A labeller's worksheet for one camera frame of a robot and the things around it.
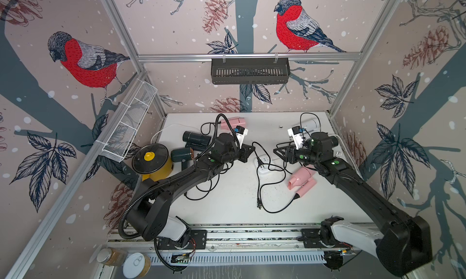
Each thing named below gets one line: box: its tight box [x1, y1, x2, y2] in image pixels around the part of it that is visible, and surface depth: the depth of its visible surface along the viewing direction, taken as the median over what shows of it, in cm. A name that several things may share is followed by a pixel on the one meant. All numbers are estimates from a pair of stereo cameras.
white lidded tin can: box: [121, 252, 152, 279], surface depth 66 cm
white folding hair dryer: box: [301, 118, 318, 133], surface depth 110 cm
